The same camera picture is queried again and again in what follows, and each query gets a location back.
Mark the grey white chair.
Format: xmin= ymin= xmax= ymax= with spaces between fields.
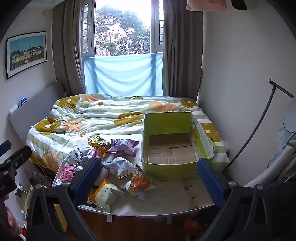
xmin=245 ymin=97 xmax=296 ymax=188

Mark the pale green snack packet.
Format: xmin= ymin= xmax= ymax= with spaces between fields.
xmin=88 ymin=179 xmax=126 ymax=215

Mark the grey brown curtain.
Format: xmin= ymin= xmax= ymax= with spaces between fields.
xmin=52 ymin=0 xmax=86 ymax=96
xmin=162 ymin=0 xmax=204 ymax=98

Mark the window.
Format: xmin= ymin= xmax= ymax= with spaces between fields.
xmin=81 ymin=0 xmax=165 ymax=57

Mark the white floral tablecloth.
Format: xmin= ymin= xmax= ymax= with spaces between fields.
xmin=52 ymin=137 xmax=214 ymax=217

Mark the pink hanging cloth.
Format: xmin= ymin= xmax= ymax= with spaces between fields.
xmin=186 ymin=0 xmax=228 ymax=12

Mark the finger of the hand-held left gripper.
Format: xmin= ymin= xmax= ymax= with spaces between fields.
xmin=3 ymin=146 xmax=32 ymax=172
xmin=0 ymin=140 xmax=12 ymax=155

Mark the person's left hand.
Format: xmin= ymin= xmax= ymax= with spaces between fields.
xmin=0 ymin=194 xmax=22 ymax=236

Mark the orange fries snack packet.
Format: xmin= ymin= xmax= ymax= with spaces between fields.
xmin=125 ymin=167 xmax=159 ymax=203

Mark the black curved stand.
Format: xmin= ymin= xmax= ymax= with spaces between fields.
xmin=225 ymin=79 xmax=296 ymax=168

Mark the green cardboard box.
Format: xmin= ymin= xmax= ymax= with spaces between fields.
xmin=141 ymin=112 xmax=214 ymax=181

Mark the dark brown bag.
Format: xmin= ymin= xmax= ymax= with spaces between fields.
xmin=29 ymin=170 xmax=55 ymax=187

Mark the black hanging item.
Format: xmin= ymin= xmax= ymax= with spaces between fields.
xmin=231 ymin=0 xmax=248 ymax=11

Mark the silver snack packet gold edge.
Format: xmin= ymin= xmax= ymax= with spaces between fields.
xmin=103 ymin=157 xmax=136 ymax=180

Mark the light blue cloth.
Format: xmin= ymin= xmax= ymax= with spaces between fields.
xmin=84 ymin=53 xmax=163 ymax=97

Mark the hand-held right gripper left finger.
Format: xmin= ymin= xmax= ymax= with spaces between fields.
xmin=26 ymin=158 xmax=102 ymax=241

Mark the floral quilt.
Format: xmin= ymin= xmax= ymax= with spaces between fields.
xmin=26 ymin=93 xmax=229 ymax=172

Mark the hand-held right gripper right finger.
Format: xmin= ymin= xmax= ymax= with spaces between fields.
xmin=196 ymin=158 xmax=272 ymax=241

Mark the silver blue snack packet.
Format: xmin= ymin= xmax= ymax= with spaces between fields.
xmin=63 ymin=147 xmax=94 ymax=165

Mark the pink striped snack packet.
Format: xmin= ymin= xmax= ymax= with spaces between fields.
xmin=55 ymin=166 xmax=84 ymax=186

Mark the purple snack packet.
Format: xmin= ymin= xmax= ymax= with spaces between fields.
xmin=107 ymin=138 xmax=140 ymax=157

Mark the framed wall poster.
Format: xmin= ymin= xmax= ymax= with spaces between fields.
xmin=6 ymin=31 xmax=48 ymax=80

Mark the grey headboard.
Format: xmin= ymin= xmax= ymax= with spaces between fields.
xmin=9 ymin=82 xmax=64 ymax=132

